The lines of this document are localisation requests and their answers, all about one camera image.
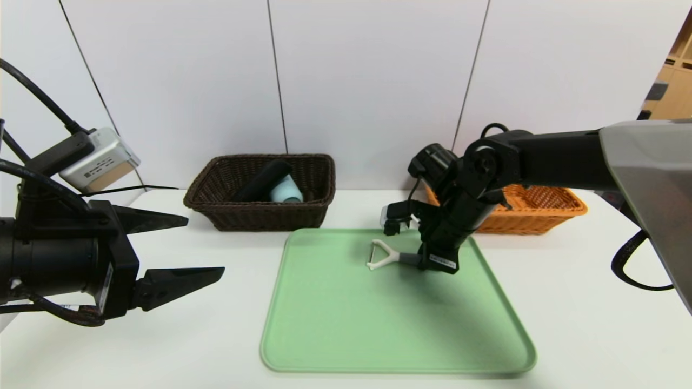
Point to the black glasses case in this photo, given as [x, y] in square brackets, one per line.
[262, 181]

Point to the dark brown wicker basket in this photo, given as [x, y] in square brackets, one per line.
[303, 216]

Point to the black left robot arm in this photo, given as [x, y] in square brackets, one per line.
[43, 267]

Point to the blue-grey plastic cup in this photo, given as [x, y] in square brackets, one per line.
[286, 192]

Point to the light green plastic tray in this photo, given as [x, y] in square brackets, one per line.
[378, 324]

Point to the orange wicker basket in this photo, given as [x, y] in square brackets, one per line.
[540, 208]

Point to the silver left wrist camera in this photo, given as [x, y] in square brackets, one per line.
[100, 162]

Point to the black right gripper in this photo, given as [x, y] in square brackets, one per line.
[440, 261]

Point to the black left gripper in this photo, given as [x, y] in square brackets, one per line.
[118, 259]

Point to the dark green box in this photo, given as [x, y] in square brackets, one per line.
[644, 114]

